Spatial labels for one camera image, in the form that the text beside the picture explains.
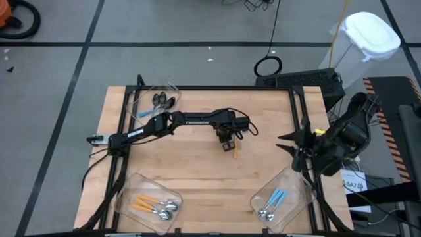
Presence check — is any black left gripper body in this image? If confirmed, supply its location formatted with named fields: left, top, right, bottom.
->
left=215, top=110, right=245, bottom=153

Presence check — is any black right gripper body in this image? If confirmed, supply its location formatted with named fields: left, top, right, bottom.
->
left=291, top=118, right=327, bottom=172

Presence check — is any light blue-handled silver spoon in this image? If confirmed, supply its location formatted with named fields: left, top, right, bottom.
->
left=265, top=190, right=289, bottom=222
left=262, top=190, right=285, bottom=221
left=259, top=188, right=285, bottom=218

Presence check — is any yellow-handled spoon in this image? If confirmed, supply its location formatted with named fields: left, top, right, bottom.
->
left=258, top=188, right=281, bottom=219

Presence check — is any clear plastic tray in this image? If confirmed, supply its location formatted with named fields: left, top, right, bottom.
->
left=126, top=80, right=183, bottom=128
left=114, top=172, right=184, bottom=236
left=249, top=166, right=318, bottom=234

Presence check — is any white paper label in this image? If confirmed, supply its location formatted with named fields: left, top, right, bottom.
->
left=340, top=168, right=372, bottom=214

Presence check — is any black computer case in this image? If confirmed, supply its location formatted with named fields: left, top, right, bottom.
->
left=255, top=68, right=346, bottom=108

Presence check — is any black metal beam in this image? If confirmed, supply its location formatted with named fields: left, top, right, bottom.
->
left=345, top=187, right=421, bottom=209

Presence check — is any black hazard-striped mat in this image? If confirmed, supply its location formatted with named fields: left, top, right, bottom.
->
left=362, top=75, right=421, bottom=184

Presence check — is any dark grey cart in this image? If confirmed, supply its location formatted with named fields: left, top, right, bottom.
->
left=397, top=103, right=421, bottom=237

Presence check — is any clear bin with white lid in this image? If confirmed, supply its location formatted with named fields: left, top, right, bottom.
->
left=318, top=11, right=401, bottom=90

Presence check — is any orange vacuum cleaner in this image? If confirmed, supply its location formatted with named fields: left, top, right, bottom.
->
left=0, top=0, right=13, bottom=29

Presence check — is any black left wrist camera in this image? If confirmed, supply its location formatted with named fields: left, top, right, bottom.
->
left=235, top=116, right=251, bottom=132

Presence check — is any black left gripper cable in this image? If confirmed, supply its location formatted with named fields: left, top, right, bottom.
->
left=228, top=107, right=259, bottom=141

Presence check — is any black aluminium table frame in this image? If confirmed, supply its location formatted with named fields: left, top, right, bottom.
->
left=74, top=74, right=355, bottom=237

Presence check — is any black coiled hanging cable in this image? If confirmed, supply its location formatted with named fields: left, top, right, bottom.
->
left=253, top=0, right=283, bottom=78

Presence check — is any yellow hanging cable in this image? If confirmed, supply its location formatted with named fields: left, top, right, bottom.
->
left=328, top=0, right=350, bottom=66

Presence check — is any black cable bundle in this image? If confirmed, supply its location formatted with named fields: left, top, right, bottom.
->
left=220, top=0, right=276, bottom=13

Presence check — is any black vacuum hose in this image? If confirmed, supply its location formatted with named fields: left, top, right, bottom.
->
left=0, top=0, right=41, bottom=40

